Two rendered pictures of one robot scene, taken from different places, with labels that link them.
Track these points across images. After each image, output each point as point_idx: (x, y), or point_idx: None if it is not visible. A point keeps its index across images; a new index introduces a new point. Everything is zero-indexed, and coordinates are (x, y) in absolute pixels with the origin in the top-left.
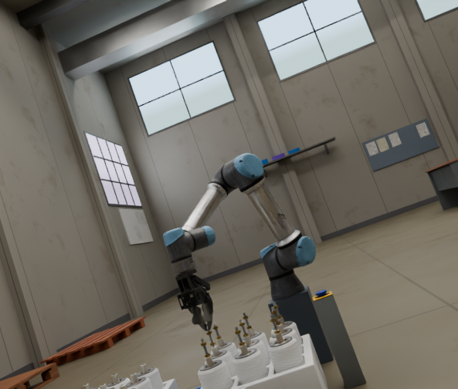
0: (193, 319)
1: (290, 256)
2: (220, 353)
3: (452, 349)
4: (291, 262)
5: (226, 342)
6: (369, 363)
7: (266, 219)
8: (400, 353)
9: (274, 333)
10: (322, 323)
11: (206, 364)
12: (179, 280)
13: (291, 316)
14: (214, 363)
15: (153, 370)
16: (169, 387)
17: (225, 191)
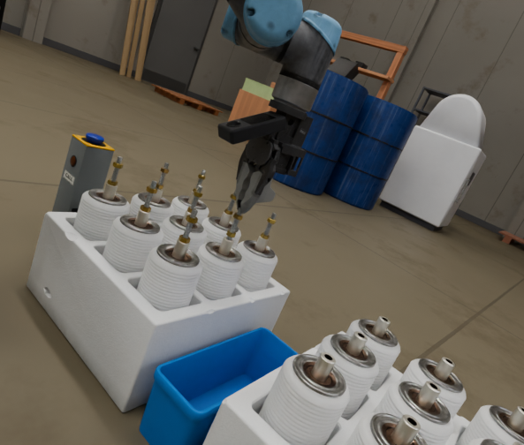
0: (271, 193)
1: None
2: (215, 249)
3: None
4: None
5: (159, 251)
6: None
7: None
8: None
9: (154, 204)
10: (104, 181)
11: (259, 253)
12: (303, 124)
13: None
14: (252, 247)
15: (302, 355)
16: (263, 376)
17: None
